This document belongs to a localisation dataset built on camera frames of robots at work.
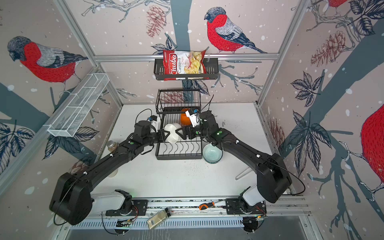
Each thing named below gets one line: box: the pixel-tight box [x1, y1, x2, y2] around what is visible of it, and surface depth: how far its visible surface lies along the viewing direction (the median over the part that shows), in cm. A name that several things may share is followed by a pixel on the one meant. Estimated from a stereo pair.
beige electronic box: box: [146, 207, 171, 230], surface depth 69 cm
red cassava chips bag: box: [163, 49, 210, 81], surface depth 89 cm
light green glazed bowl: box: [202, 143, 223, 164], surface depth 85 cm
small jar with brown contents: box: [106, 140, 118, 153], surface depth 88 cm
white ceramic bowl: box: [164, 123, 179, 144], surface depth 85 cm
